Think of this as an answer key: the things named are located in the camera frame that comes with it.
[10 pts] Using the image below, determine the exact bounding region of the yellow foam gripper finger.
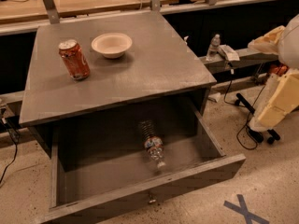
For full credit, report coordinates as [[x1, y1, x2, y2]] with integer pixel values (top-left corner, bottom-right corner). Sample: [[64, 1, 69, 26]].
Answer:
[[249, 68, 299, 132], [248, 25, 285, 55]]

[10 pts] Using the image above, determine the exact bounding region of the clear plastic water bottle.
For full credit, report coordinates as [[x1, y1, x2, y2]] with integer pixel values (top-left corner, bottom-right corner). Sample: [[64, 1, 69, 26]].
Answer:
[[138, 120, 165, 169]]

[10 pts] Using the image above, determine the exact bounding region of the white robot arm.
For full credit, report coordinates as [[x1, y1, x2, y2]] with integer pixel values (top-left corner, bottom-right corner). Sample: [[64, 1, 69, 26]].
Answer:
[[248, 15, 299, 132]]

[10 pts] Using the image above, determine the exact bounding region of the small background water bottle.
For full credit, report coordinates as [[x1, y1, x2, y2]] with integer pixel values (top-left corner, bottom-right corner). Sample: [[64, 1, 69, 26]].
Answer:
[[206, 34, 221, 61]]

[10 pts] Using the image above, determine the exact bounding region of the metal drawer knob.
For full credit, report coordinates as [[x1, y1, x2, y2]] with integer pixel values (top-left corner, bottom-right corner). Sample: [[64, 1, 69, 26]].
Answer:
[[148, 193, 157, 204]]

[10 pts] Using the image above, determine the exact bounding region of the open grey top drawer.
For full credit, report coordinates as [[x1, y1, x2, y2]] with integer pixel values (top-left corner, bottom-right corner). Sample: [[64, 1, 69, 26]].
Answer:
[[35, 99, 245, 224]]

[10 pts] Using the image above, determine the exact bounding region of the black wheeled stand base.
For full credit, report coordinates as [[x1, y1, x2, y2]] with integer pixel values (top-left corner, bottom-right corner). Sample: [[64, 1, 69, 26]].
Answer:
[[234, 92, 281, 146]]

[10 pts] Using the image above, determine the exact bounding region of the blue tape cross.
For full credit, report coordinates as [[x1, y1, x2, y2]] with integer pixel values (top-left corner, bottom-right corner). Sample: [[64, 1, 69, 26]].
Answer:
[[223, 194, 270, 224]]

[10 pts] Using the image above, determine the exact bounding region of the white paper bowl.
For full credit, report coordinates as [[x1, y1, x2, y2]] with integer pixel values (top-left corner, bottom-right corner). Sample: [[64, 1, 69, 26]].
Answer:
[[92, 33, 133, 59]]

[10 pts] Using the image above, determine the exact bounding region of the red soda can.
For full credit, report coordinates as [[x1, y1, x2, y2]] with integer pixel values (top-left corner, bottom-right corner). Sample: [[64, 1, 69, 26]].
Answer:
[[58, 39, 90, 80]]

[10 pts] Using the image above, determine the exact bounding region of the white box on rail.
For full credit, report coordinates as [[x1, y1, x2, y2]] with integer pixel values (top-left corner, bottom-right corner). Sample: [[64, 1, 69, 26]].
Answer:
[[219, 45, 240, 62]]

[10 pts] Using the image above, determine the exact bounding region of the black cable left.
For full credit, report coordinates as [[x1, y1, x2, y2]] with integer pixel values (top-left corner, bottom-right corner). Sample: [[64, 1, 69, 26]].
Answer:
[[0, 115, 21, 185]]

